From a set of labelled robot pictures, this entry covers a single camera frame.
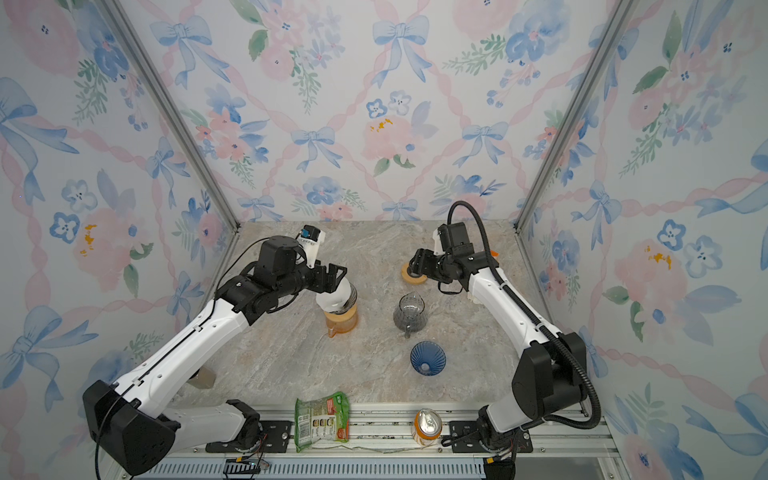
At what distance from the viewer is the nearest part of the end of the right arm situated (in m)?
0.60

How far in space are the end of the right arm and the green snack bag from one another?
42cm

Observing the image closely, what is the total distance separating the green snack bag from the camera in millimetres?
732
